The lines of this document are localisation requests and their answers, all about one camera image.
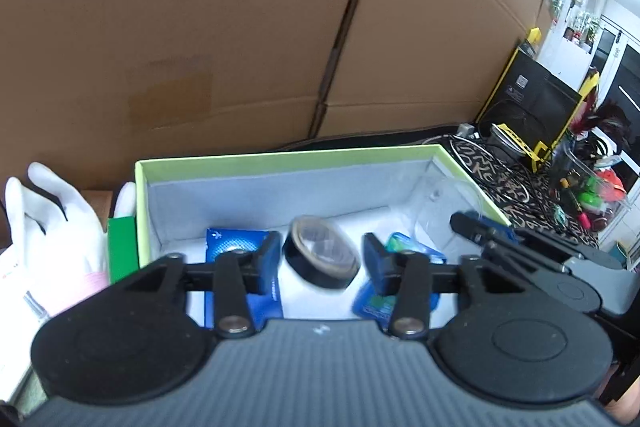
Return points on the person's right hand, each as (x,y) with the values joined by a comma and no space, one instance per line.
(626,409)

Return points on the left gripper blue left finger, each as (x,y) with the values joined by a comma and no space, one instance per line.
(260,268)

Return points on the blue packet left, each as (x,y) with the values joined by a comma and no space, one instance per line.
(228,307)

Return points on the black yellow equipment case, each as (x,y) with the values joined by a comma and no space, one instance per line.
(531,107)

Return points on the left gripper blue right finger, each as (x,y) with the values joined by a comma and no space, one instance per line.
(382,266)

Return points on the small green box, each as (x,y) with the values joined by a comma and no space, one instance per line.
(122,248)

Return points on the blue packet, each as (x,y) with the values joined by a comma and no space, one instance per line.
(371,306)
(228,307)

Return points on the white pink rubber glove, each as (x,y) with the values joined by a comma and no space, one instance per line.
(59,237)

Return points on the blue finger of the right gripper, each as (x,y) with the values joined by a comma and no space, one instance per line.
(478,230)
(503,230)

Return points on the clear bin with toys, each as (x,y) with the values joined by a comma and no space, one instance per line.
(582,177)

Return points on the clear plastic bag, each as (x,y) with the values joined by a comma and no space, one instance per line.
(436,197)

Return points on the large brown cardboard box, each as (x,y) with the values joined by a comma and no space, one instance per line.
(89,87)

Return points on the blue packet right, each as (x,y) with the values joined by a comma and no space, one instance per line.
(371,306)

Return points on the green open cardboard box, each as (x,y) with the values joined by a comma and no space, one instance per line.
(359,190)

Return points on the black tape roll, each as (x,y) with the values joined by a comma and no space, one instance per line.
(320,253)

